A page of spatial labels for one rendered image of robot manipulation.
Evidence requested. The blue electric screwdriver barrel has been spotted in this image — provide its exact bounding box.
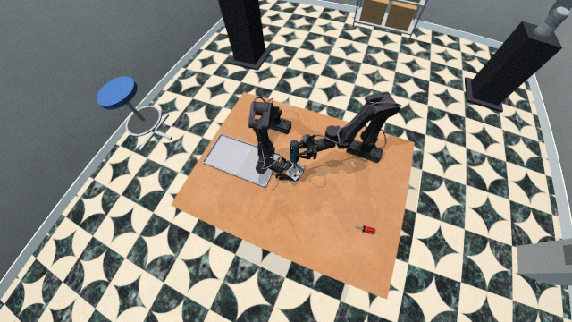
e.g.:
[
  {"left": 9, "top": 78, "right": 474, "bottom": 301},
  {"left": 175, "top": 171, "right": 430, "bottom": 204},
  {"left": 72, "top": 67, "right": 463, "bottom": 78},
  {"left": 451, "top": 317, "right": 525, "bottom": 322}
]
[{"left": 290, "top": 140, "right": 299, "bottom": 167}]

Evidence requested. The red screwdriver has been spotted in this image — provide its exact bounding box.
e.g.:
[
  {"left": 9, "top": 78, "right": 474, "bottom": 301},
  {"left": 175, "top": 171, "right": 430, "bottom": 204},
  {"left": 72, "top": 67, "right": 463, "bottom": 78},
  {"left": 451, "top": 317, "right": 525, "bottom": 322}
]
[{"left": 362, "top": 226, "right": 375, "bottom": 234}]

